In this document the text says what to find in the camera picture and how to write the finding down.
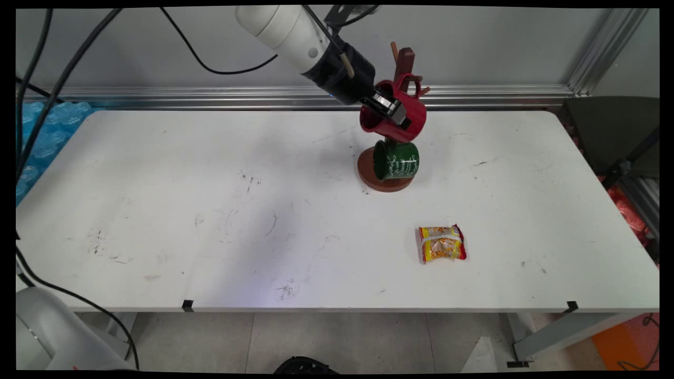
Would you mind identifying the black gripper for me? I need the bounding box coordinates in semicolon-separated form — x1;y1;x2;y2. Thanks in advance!
303;42;411;130

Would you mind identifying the red ceramic mug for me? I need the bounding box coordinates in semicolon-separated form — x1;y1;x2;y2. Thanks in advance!
359;73;427;144

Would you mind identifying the brown wooden mug tree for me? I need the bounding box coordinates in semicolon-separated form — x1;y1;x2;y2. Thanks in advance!
357;42;431;193

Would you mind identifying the green enamel mug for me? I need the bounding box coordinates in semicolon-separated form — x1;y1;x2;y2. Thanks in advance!
373;138;421;182

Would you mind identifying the yellow red snack packet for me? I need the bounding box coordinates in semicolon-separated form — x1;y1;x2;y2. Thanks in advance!
419;224;468;264

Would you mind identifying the dark panel board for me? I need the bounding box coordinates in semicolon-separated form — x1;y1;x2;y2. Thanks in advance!
558;96;660;179

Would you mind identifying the black stand bar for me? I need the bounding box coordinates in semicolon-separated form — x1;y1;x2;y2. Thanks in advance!
600;126;660;191

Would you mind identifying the black round floor object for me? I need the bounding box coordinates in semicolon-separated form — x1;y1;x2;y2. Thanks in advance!
273;356;341;375

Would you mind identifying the red plastic bag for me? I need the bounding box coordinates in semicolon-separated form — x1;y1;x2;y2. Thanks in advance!
606;184;652;247

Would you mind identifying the white table leg with foot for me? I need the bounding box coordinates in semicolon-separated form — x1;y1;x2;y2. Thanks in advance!
507;312;646;368

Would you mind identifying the blue bubble wrap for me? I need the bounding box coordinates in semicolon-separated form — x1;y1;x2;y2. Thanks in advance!
16;101;94;207

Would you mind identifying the orange floor mat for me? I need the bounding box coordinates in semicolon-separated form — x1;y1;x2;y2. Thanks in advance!
592;313;660;372

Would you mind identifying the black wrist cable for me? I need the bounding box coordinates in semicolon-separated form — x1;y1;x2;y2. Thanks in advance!
302;5;355;80

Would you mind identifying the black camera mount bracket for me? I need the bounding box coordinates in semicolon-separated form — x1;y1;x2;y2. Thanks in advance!
323;5;370;30

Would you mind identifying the horizontal aluminium frame rail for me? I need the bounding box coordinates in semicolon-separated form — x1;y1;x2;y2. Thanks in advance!
16;84;576;111

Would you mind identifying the slanted aluminium frame post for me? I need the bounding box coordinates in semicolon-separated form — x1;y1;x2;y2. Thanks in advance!
566;7;652;97

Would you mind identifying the thick black cable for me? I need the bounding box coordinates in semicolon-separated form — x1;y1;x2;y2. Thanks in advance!
16;7;53;153
16;7;124;182

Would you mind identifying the short black cable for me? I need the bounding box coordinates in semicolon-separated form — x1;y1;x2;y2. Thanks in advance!
16;77;65;104

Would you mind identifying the black floor cable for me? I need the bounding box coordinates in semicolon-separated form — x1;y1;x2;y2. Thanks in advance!
16;246;141;371

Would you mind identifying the thin black looped cable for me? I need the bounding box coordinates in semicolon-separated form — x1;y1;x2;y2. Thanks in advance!
616;313;660;372

